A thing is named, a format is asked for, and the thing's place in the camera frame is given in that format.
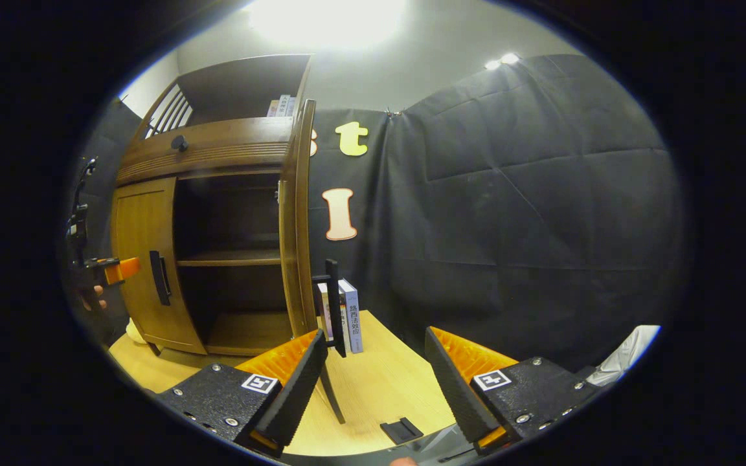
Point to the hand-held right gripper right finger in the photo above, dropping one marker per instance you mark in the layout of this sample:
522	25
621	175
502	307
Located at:
457	395

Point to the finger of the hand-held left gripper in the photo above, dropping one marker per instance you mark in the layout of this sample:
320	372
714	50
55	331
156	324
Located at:
124	270

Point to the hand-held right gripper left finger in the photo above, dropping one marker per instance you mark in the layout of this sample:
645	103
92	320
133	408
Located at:
295	395

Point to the wooden shoe cabinet door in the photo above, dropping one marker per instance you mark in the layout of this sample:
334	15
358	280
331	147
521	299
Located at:
140	226
298	226

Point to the wooden double-door shoe cabinet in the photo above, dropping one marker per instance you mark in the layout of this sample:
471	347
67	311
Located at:
243	84

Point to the wooden inner cabinet shelf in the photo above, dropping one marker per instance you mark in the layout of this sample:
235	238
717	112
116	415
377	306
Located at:
230	258

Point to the wooden cabinet drawer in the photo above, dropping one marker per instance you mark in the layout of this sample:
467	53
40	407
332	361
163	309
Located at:
230	145

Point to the cream soft object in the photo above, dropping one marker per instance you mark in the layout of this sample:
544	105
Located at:
135	333

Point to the brown and white book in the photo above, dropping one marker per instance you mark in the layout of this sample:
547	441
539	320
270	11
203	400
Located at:
322	310

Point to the pale blue book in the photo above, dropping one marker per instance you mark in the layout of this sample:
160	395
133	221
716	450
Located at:
353	317

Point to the black round drawer knob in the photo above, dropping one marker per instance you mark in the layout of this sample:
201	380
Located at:
180	143

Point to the white cloth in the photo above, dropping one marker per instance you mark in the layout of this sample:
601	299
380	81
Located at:
629	353

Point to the black backdrop cloth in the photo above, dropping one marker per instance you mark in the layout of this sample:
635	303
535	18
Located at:
509	194

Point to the pink book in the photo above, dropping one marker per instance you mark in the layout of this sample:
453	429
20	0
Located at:
273	109

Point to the grey book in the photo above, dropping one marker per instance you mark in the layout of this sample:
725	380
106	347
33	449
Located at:
292	107

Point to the large ceiling light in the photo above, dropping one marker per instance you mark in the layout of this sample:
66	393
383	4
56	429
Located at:
327	22

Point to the small ceiling light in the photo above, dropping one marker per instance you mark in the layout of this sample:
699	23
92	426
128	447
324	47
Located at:
502	61

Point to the small black plastic bracket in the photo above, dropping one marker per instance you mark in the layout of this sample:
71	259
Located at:
401	430

